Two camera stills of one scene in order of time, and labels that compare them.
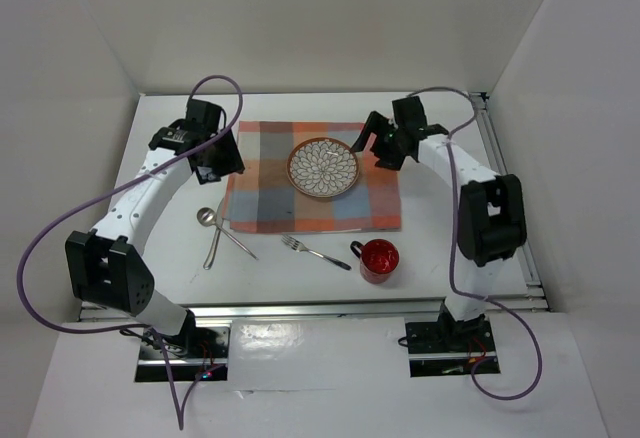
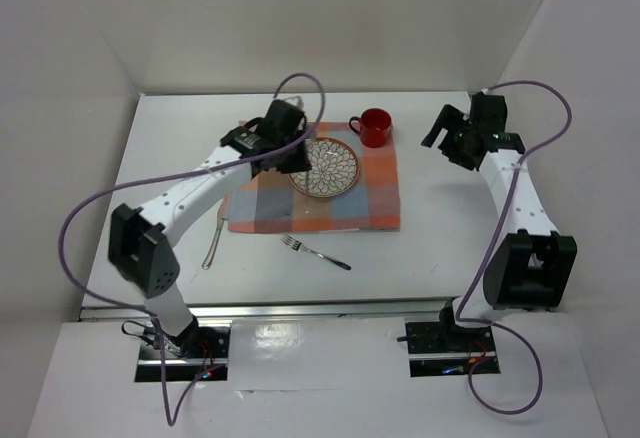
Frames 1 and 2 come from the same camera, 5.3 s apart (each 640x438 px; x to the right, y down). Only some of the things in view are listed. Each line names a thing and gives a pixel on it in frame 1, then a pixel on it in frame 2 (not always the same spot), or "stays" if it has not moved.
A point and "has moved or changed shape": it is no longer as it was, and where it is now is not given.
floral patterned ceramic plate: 322,167 stays
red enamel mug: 378,259 has moved or changed shape
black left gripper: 231,161 → 299,164
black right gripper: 380,124 → 454,119
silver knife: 206,216 → 211,251
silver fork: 297,246 stays
